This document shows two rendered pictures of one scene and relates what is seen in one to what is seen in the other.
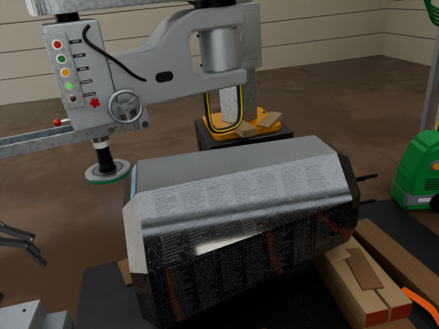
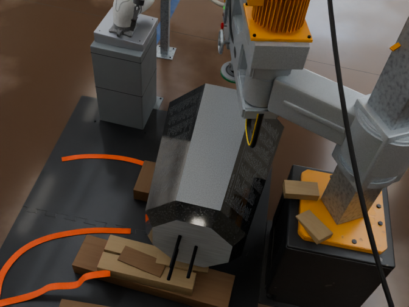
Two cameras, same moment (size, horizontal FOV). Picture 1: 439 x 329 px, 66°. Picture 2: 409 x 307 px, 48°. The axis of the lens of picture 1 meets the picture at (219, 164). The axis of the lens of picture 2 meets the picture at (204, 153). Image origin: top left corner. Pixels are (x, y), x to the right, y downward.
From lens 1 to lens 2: 3.08 m
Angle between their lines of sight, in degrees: 80
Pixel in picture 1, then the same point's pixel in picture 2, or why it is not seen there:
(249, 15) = (356, 126)
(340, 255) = (161, 256)
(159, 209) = (192, 97)
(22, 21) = not seen: outside the picture
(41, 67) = not seen: outside the picture
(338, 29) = not seen: outside the picture
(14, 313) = (140, 39)
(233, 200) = (179, 133)
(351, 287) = (132, 242)
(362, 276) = (134, 254)
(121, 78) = (232, 28)
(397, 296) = (106, 262)
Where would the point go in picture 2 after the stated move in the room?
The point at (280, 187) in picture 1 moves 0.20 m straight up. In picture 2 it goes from (173, 160) to (174, 138)
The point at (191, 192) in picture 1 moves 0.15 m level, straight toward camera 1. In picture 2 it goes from (193, 109) to (172, 104)
